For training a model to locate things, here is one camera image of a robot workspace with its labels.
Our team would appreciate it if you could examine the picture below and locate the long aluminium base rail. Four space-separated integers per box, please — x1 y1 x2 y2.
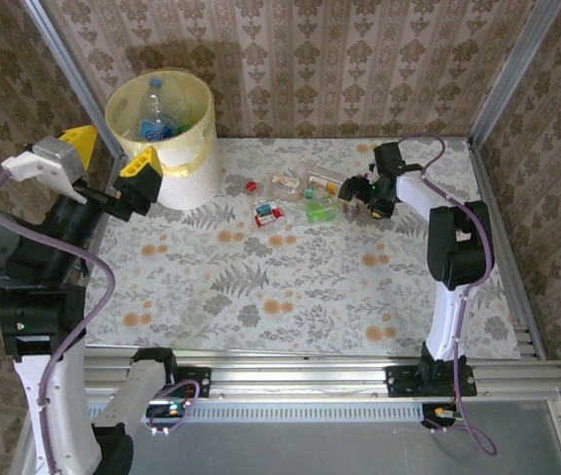
32 353 561 403

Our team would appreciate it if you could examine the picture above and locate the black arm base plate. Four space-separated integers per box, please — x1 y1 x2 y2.
124 366 213 398
384 364 479 398

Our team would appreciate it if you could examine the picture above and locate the aluminium frame post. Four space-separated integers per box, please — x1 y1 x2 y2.
467 0 561 144
18 0 131 162

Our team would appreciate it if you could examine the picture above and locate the grey metal panel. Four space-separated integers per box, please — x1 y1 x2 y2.
10 420 561 475

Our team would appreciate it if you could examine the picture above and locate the white round waste bin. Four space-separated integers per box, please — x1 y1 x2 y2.
105 68 225 212

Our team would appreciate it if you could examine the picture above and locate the black connector box with wires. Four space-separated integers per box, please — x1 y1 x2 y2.
421 403 462 435
144 401 186 437

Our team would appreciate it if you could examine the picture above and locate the grey slotted cable duct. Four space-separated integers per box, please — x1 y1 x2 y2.
49 400 424 423

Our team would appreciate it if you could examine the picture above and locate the cloudy bottle green label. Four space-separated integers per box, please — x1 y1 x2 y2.
304 195 341 225

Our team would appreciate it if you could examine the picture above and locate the small clear bottle red cap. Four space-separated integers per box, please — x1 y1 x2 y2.
243 180 272 200

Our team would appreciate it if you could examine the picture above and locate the yellow plastic bin liner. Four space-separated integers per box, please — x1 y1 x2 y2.
105 68 218 177

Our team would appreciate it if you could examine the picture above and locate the floral tablecloth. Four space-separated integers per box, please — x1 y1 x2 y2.
84 137 526 360

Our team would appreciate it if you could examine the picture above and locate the clear bottle long beige label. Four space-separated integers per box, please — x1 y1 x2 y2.
301 161 351 195

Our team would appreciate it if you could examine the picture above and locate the crushed bottle red teal label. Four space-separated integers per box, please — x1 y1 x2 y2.
253 199 292 237

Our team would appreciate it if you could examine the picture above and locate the clear bottle beige label green band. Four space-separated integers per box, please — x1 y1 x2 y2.
267 171 322 202

